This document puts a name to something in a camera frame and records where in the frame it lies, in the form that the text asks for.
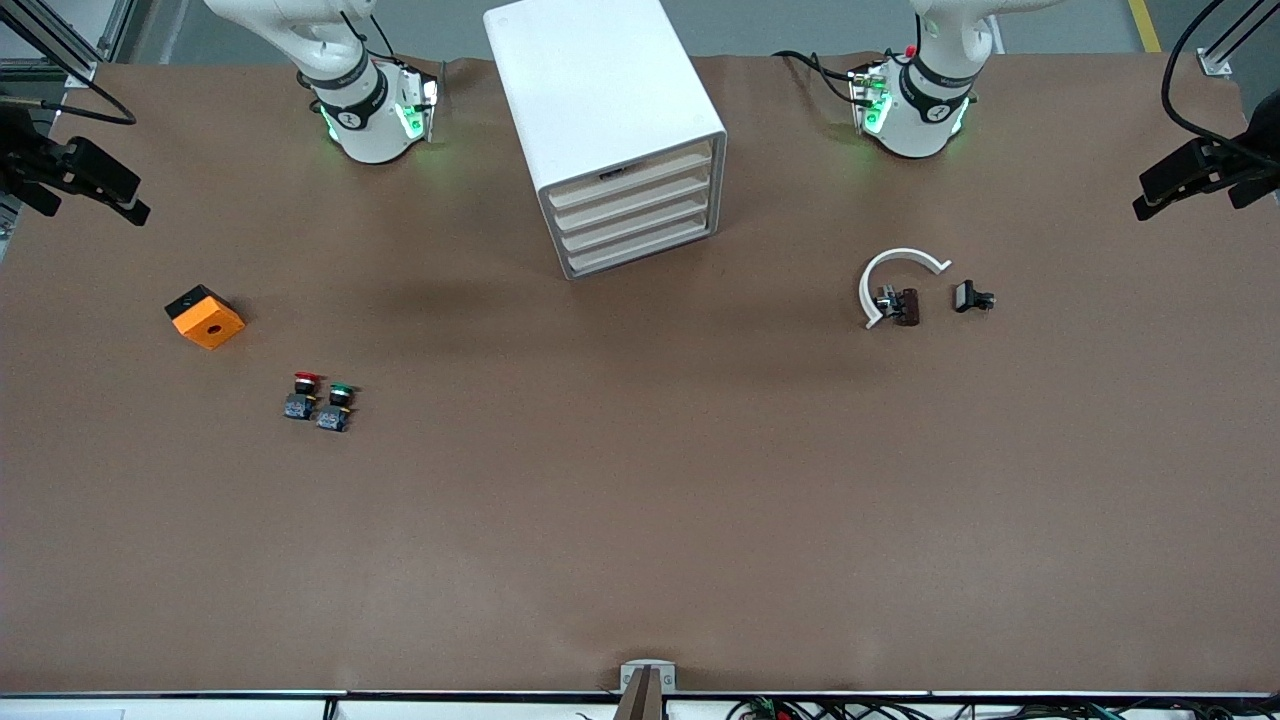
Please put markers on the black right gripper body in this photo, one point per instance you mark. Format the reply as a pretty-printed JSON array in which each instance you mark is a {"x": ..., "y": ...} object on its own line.
[{"x": 28, "y": 152}]

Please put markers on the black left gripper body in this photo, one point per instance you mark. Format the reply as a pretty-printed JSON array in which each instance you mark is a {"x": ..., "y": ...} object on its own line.
[{"x": 1243, "y": 166}]

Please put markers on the red push button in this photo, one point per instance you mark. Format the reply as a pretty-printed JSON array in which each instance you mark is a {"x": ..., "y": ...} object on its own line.
[{"x": 300, "y": 405}]

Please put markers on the beige cabinet drawer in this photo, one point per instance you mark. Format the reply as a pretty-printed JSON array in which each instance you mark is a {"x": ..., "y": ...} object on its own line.
[
  {"x": 640, "y": 223},
  {"x": 640, "y": 246},
  {"x": 665, "y": 168},
  {"x": 640, "y": 202}
]

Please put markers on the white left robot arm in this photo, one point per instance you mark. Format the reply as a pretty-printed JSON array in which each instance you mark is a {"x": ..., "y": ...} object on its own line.
[{"x": 915, "y": 120}]

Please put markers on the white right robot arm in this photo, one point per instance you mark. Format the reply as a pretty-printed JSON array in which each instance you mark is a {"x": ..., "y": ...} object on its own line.
[{"x": 360, "y": 120}]

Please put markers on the green push button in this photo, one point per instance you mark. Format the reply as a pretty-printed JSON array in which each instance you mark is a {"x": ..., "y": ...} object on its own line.
[{"x": 333, "y": 418}]

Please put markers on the white drawer cabinet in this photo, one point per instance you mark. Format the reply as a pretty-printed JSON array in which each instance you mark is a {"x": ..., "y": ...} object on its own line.
[{"x": 590, "y": 90}]

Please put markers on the small black clip part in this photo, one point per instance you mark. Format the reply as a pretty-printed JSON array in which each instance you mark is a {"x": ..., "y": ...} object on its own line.
[{"x": 966, "y": 296}]

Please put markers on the white curved plastic part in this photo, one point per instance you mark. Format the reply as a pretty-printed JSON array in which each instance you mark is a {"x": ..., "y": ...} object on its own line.
[{"x": 905, "y": 253}]

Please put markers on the small brown terminal block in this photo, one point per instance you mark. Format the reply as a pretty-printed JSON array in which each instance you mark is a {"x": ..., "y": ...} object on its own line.
[{"x": 908, "y": 306}]

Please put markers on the brown table cover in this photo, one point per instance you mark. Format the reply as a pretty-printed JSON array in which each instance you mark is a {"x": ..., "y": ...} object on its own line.
[{"x": 640, "y": 500}]

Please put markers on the aluminium frame profile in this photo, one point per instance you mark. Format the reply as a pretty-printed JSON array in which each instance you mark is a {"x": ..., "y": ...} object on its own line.
[
  {"x": 60, "y": 55},
  {"x": 1215, "y": 62}
]

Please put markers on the orange button enclosure box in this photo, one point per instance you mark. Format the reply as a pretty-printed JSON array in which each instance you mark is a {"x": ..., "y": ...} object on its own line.
[{"x": 210, "y": 325}]

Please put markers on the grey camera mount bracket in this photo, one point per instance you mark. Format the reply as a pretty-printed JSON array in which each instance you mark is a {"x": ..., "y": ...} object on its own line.
[{"x": 647, "y": 678}]

